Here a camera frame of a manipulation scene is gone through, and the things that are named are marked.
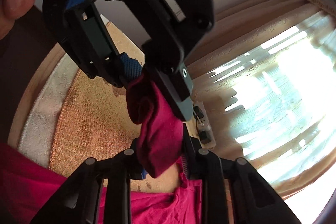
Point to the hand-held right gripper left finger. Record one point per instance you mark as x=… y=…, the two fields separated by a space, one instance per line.
x=126 y=161

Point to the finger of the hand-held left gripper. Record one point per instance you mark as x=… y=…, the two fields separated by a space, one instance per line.
x=181 y=98
x=130 y=67

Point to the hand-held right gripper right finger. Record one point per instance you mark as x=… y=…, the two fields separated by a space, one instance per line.
x=202 y=161

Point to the red long-sleeved shirt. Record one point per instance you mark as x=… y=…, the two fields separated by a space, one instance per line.
x=157 y=134

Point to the white power strip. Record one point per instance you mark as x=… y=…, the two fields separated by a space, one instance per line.
x=210 y=145

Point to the black power adapter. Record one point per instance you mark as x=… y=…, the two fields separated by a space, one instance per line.
x=198 y=111
x=204 y=136

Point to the white power adapter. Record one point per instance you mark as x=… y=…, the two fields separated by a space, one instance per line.
x=202 y=124

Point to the yellow paw-print blanket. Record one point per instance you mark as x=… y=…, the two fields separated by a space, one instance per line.
x=99 y=121

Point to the beige embroidered curtain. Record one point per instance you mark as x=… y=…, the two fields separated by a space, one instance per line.
x=236 y=35

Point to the sheer window curtain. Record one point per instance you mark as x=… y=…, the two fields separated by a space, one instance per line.
x=288 y=95

